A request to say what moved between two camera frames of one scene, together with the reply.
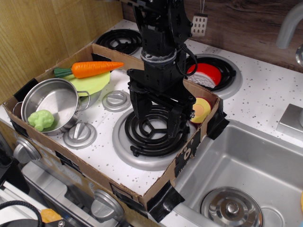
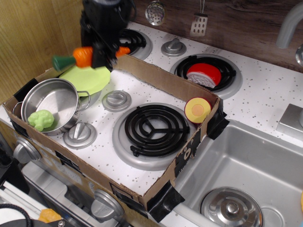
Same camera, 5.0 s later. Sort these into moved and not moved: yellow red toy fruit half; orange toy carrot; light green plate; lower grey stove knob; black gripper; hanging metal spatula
Moved: black gripper; orange toy carrot
Not moved: light green plate; yellow red toy fruit half; lower grey stove knob; hanging metal spatula
